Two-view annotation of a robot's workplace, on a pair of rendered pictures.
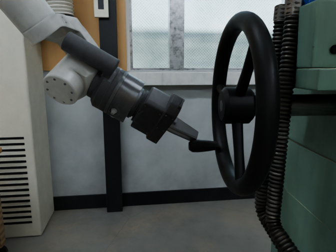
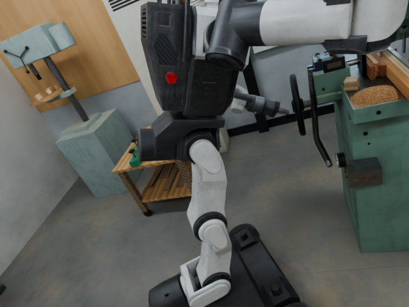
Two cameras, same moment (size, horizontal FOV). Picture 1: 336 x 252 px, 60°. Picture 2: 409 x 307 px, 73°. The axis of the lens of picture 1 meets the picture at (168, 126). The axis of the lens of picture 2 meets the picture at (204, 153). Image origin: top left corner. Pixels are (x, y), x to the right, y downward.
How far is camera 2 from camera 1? 0.95 m
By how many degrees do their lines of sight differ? 32
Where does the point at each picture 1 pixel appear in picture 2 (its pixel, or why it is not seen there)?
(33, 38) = not seen: hidden behind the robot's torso
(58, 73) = (235, 106)
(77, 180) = (237, 117)
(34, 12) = not seen: hidden behind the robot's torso
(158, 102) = (270, 106)
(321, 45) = (318, 89)
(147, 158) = (279, 95)
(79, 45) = (239, 95)
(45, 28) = not seen: hidden behind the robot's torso
